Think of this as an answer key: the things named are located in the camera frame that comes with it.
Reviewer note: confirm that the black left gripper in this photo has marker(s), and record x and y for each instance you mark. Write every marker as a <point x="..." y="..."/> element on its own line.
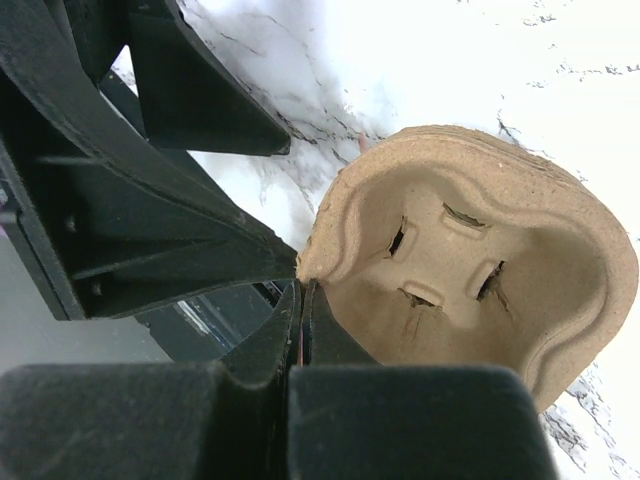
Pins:
<point x="102" y="105"/>

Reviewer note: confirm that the brown pulp cup carrier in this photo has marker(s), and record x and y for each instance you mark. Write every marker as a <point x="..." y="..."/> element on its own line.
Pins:
<point x="443" y="245"/>

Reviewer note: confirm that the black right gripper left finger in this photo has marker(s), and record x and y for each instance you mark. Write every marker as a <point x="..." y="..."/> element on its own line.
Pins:
<point x="222" y="419"/>

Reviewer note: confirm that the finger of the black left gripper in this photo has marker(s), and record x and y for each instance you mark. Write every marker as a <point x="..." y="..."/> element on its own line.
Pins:
<point x="188" y="99"/>

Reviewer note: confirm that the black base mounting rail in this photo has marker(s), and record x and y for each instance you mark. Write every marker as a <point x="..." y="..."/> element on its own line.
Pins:
<point x="200" y="320"/>

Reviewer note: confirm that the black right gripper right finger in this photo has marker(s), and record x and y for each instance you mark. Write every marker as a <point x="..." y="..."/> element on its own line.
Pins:
<point x="352" y="418"/>

